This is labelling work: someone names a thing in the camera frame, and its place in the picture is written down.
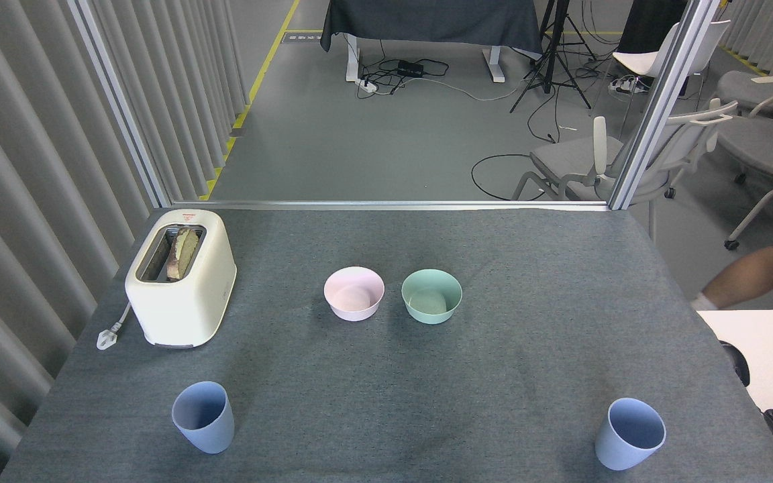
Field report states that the black camera tripod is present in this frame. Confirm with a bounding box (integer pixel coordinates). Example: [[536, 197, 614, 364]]
[[509, 0, 593, 113]]

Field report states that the silver aluminium frame rail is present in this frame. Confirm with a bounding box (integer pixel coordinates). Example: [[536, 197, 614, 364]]
[[170, 200, 610, 212]]

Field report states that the blue plastic cup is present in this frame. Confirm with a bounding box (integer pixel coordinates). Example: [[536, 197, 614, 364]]
[[595, 398, 667, 471], [172, 381, 235, 454]]

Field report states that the black rounded object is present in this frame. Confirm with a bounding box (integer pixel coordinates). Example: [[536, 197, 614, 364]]
[[720, 341, 751, 387]]

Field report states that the toasted bread slice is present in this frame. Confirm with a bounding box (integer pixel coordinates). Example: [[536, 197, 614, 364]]
[[166, 227, 201, 281]]

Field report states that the silver aluminium frame post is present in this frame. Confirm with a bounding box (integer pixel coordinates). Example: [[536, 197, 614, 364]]
[[608, 0, 723, 211], [68, 0, 172, 207]]

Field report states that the white plastic chair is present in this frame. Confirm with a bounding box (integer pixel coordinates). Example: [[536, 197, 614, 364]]
[[613, 20, 731, 88]]

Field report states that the white side table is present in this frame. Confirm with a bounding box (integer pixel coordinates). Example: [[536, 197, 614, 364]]
[[697, 309, 773, 412]]

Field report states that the black looped floor cable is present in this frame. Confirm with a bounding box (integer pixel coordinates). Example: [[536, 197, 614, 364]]
[[471, 154, 543, 201]]

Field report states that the dark grey tablecloth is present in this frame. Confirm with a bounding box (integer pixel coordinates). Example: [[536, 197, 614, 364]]
[[320, 0, 545, 58]]

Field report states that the pink bowl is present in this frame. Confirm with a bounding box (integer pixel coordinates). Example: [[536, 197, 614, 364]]
[[323, 266, 385, 322]]

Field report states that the white table leg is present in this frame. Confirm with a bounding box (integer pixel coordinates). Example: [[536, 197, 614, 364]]
[[345, 34, 361, 83], [482, 47, 506, 84]]

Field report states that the green bowl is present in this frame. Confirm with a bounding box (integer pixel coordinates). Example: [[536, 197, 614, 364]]
[[401, 269, 463, 325]]

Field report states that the cream white toaster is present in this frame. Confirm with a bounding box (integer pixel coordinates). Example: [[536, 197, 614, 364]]
[[125, 209, 237, 348]]

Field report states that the black panel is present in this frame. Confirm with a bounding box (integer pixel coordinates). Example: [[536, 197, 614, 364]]
[[618, 0, 688, 55]]

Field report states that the person's leg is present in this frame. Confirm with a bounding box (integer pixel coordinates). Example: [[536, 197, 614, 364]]
[[690, 181, 773, 311]]

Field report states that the white toaster power cord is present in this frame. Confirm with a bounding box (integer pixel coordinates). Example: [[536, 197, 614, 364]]
[[97, 302, 134, 351]]

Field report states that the white floor cable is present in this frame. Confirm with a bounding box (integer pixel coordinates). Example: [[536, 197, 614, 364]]
[[420, 76, 523, 102]]

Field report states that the grey office chair white frame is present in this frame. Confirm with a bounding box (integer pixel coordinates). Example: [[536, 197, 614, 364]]
[[714, 84, 773, 251], [717, 42, 773, 116], [513, 99, 739, 203]]

